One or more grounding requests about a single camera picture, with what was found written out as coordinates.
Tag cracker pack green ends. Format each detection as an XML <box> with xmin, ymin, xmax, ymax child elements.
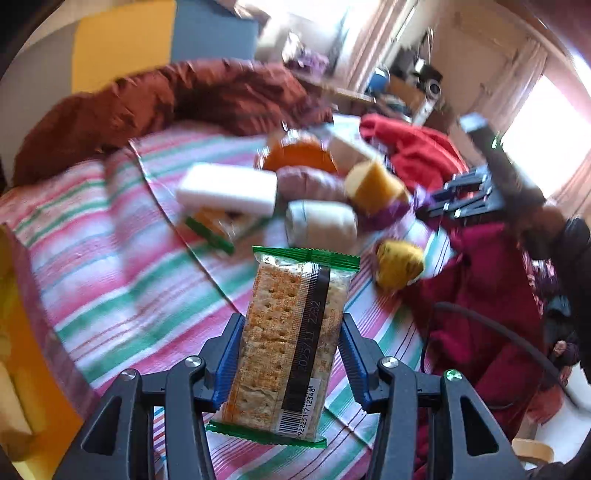
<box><xmin>207</xmin><ymin>246</ymin><xmax>361</xmax><ymax>448</ymax></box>

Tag grey yellow blue headboard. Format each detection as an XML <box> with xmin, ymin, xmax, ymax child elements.
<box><xmin>1</xmin><ymin>1</ymin><xmax>259</xmax><ymax>177</ymax></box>

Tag gold metal tray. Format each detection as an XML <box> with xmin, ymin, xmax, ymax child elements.
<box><xmin>1</xmin><ymin>225</ymin><xmax>98</xmax><ymax>479</ymax></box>

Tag yellow sock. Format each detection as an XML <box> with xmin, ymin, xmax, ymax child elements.
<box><xmin>375</xmin><ymin>239</ymin><xmax>425</xmax><ymax>292</ymax></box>

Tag white sock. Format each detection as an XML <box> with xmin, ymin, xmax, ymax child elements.
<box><xmin>284</xmin><ymin>200</ymin><xmax>358</xmax><ymax>254</ymax></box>

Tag beige medicine box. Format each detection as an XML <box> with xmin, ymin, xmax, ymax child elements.
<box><xmin>327</xmin><ymin>135</ymin><xmax>384</xmax><ymax>176</ymax></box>

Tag dark red garment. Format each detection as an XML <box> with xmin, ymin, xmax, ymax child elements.
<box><xmin>400</xmin><ymin>223</ymin><xmax>544</xmax><ymax>439</ymax></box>

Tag red towel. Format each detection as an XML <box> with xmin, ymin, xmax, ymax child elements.
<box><xmin>360</xmin><ymin>114</ymin><xmax>469</xmax><ymax>193</ymax></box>

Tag cluttered wooden desk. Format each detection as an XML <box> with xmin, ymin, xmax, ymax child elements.
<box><xmin>294</xmin><ymin>54</ymin><xmax>456</xmax><ymax>133</ymax></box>

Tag pink knitted sock roll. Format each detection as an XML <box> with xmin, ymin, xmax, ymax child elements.
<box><xmin>276</xmin><ymin>166</ymin><xmax>346</xmax><ymax>203</ymax></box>

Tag white foam block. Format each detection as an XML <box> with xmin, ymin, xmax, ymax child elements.
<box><xmin>175</xmin><ymin>163</ymin><xmax>277</xmax><ymax>217</ymax></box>

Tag person right hand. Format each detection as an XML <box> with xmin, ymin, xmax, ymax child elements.
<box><xmin>520</xmin><ymin>202</ymin><xmax>566</xmax><ymax>260</ymax></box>

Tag large yellow sponge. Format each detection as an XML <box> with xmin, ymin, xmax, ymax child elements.
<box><xmin>344</xmin><ymin>160</ymin><xmax>409</xmax><ymax>216</ymax></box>

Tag orange snack packet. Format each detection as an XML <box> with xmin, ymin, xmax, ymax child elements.
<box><xmin>254</xmin><ymin>130</ymin><xmax>338</xmax><ymax>174</ymax></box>

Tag brown-red puffer jacket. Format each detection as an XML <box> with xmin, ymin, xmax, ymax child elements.
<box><xmin>12</xmin><ymin>59</ymin><xmax>332</xmax><ymax>187</ymax></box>

